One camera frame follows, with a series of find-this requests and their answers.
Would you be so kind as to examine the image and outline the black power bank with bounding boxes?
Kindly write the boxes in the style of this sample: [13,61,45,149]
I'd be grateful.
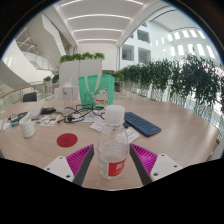
[40,106,57,115]

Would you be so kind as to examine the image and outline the clear red-labelled water bottle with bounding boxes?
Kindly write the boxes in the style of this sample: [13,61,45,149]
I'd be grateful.
[97,104,130,181]

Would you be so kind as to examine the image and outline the flat round red coaster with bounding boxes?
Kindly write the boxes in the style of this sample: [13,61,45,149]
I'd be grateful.
[56,132,79,148]

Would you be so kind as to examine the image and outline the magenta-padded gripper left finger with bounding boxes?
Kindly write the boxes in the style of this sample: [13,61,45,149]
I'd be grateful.
[43,144,95,187]

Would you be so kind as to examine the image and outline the black notebook with white card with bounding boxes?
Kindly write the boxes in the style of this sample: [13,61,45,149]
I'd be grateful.
[8,111,29,123]

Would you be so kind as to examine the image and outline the colourful sticker sheet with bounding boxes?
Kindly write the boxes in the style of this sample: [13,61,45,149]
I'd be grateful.
[33,114,61,128]

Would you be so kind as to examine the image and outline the green cat-print tote bag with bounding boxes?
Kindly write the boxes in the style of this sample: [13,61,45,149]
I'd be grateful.
[78,73,116,110]

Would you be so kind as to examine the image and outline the dark blue keyboard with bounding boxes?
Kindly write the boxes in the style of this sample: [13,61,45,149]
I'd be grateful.
[123,111,163,138]

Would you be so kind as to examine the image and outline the open printed booklet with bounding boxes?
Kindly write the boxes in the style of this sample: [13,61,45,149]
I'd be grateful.
[28,104,46,120]

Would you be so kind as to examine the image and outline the white computer mouse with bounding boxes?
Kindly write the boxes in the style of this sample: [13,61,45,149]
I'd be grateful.
[0,119,11,132]

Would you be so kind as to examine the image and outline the white grid-patterned cup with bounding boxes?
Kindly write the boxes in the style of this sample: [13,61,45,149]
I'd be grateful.
[18,113,36,140]

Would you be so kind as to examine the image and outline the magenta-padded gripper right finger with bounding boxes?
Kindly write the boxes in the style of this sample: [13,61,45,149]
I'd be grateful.
[129,143,184,186]

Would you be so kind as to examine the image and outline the long green plant hedge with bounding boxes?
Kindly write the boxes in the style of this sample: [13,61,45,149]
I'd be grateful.
[103,54,224,124]

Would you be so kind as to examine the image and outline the clear white-lidded shaker bottle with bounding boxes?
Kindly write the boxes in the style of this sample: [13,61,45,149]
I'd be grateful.
[61,79,75,109]

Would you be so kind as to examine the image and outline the tangled black cables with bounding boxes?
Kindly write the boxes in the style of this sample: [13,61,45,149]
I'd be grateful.
[56,103,106,124]

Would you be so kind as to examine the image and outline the wooden planter with plants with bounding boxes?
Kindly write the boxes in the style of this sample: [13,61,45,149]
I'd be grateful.
[42,73,60,94]

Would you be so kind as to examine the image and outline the white cabinet topped with plants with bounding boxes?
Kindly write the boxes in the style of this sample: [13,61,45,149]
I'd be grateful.
[59,51,106,101]

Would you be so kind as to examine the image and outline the black office chair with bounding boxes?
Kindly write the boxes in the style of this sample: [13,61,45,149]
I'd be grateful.
[22,91,38,103]

